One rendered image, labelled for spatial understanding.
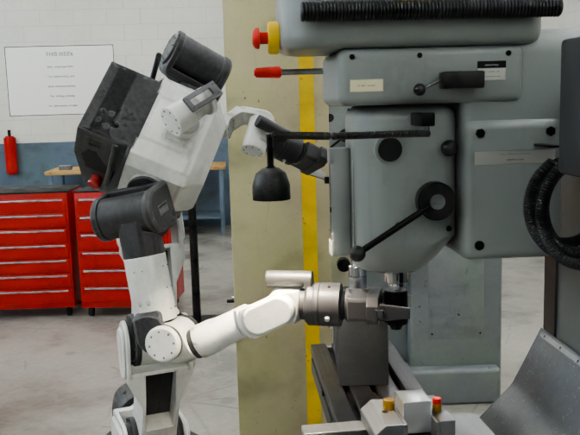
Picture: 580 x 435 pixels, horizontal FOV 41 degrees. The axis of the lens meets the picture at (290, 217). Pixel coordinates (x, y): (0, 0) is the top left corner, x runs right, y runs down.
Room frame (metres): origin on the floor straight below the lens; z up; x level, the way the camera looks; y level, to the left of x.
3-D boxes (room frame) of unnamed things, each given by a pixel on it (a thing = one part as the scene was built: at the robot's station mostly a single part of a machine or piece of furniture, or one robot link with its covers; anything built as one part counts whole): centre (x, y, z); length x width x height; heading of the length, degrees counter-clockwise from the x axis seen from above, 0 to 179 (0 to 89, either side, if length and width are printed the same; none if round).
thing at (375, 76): (1.51, -0.25, 1.68); 0.34 x 0.24 x 0.10; 94
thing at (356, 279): (1.94, -0.17, 1.19); 0.05 x 0.05 x 0.06
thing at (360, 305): (1.53, -0.12, 1.23); 0.13 x 0.12 x 0.10; 169
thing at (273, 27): (1.49, 0.02, 1.76); 0.06 x 0.02 x 0.06; 4
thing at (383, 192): (1.51, -0.21, 1.47); 0.21 x 0.19 x 0.32; 4
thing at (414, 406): (1.37, -0.22, 1.07); 0.06 x 0.05 x 0.06; 7
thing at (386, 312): (1.45, -0.20, 1.23); 0.06 x 0.02 x 0.03; 79
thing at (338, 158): (1.50, -0.10, 1.44); 0.04 x 0.04 x 0.21; 4
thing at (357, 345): (1.89, -0.17, 1.06); 0.22 x 0.12 x 0.20; 179
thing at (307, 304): (1.56, -0.01, 1.24); 0.11 x 0.11 x 0.11; 79
